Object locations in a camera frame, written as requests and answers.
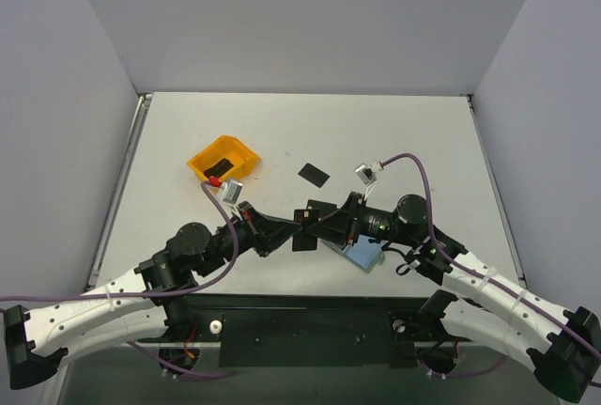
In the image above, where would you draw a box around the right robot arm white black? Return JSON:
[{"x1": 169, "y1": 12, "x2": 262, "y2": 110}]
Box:
[{"x1": 300, "y1": 193, "x2": 600, "y2": 403}]

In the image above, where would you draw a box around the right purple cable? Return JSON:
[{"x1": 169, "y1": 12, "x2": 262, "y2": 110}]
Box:
[{"x1": 375, "y1": 153, "x2": 601, "y2": 390}]

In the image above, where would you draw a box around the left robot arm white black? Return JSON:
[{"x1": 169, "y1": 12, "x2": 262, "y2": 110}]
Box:
[{"x1": 4, "y1": 202, "x2": 301, "y2": 390}]

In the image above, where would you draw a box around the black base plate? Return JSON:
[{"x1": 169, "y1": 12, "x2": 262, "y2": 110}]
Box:
[{"x1": 144, "y1": 293, "x2": 454, "y2": 368}]

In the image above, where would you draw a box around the purple cable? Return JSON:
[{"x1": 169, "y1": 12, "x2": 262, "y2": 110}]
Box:
[
  {"x1": 0, "y1": 177, "x2": 240, "y2": 382},
  {"x1": 375, "y1": 153, "x2": 601, "y2": 390}
]

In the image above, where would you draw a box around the aluminium rail frame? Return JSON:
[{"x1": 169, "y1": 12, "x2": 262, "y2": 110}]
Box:
[{"x1": 39, "y1": 92, "x2": 564, "y2": 405}]

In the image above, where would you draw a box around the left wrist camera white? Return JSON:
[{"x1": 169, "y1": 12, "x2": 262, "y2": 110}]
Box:
[{"x1": 208, "y1": 177, "x2": 243, "y2": 206}]

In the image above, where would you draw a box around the yellow plastic bin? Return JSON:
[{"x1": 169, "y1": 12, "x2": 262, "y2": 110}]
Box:
[{"x1": 187, "y1": 135, "x2": 261, "y2": 186}]

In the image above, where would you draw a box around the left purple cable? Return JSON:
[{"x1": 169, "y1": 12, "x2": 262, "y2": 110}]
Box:
[{"x1": 0, "y1": 177, "x2": 240, "y2": 382}]

